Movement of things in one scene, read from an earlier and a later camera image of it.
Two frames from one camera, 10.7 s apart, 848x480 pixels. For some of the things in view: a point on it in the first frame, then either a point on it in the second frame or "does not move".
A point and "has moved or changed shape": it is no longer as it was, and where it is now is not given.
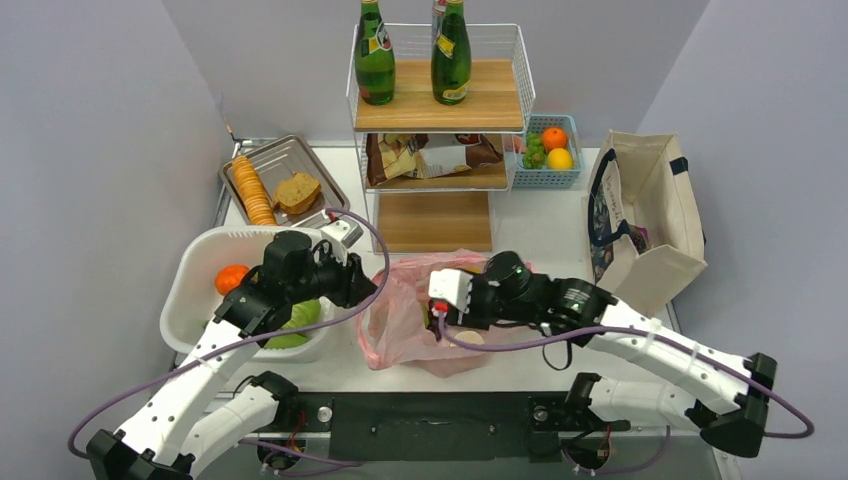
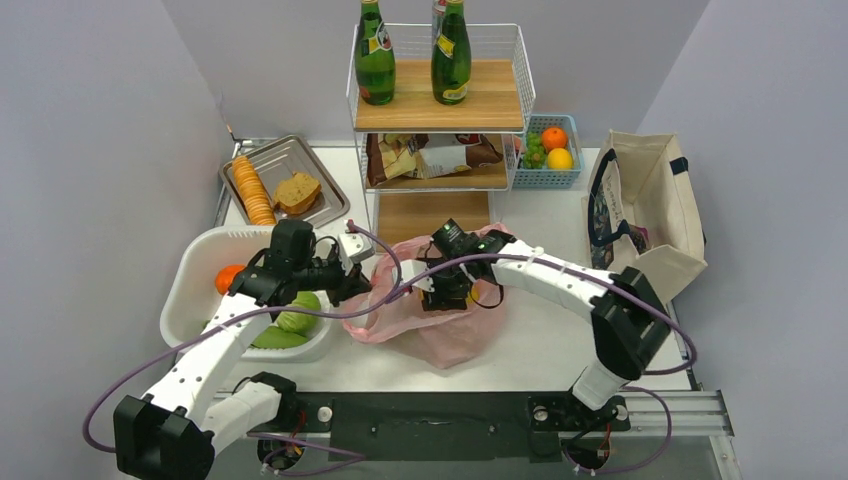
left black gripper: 353,284 does not move
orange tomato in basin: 228,277 does not move
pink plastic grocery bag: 393,323 has moved or changed shape
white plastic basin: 191,297 does not move
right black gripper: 473,314 to 444,298
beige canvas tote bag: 645,233 does not move
